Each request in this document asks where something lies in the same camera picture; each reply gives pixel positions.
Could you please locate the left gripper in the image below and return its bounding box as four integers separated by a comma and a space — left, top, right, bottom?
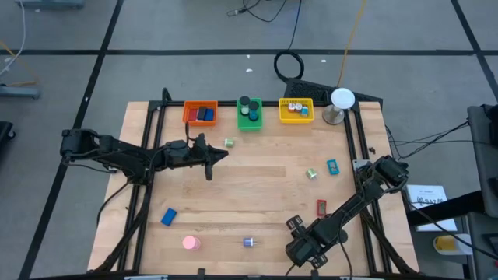
190, 133, 230, 182

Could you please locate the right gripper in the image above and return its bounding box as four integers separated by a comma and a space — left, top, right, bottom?
286, 215, 326, 270

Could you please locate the white sand hourglass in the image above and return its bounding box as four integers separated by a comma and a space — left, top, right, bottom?
238, 95, 251, 117

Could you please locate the blue sand hourglass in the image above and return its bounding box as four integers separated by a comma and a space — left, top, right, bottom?
247, 100, 261, 122

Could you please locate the orange plastic basket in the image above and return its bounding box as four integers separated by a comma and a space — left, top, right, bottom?
182, 100, 219, 128

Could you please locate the green plastic basket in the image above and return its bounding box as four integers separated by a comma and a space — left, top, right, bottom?
236, 96, 264, 132

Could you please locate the yellow plastic basket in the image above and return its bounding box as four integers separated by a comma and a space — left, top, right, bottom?
278, 97, 315, 125

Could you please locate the pink hourglass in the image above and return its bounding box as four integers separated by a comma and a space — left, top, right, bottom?
181, 235, 202, 250

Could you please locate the black perforated panel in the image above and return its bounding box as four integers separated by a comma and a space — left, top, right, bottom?
282, 77, 384, 106

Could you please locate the white paper sheet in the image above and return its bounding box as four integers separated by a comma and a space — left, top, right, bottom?
404, 184, 459, 233

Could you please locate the white bulb lamp metal base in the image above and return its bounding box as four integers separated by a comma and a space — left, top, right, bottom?
321, 87, 356, 126

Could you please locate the yellow white container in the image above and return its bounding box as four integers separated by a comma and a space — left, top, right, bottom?
433, 235, 460, 257

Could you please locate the grey equipment cart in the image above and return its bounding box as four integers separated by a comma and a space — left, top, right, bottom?
462, 103, 498, 280

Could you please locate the grey floor platform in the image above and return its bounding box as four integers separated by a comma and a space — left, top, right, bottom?
15, 0, 86, 10
0, 85, 42, 100

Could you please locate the black floor object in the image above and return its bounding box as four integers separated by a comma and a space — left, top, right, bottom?
0, 121, 16, 155

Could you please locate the black aluminium table frame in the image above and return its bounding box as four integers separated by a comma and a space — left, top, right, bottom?
87, 87, 421, 280

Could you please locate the coiled black cable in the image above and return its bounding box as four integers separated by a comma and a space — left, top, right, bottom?
273, 0, 305, 83

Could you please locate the thin black floor cable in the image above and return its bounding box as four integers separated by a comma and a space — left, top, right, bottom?
226, 0, 289, 23

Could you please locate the yellow cable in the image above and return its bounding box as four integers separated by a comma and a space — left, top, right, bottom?
336, 0, 368, 88

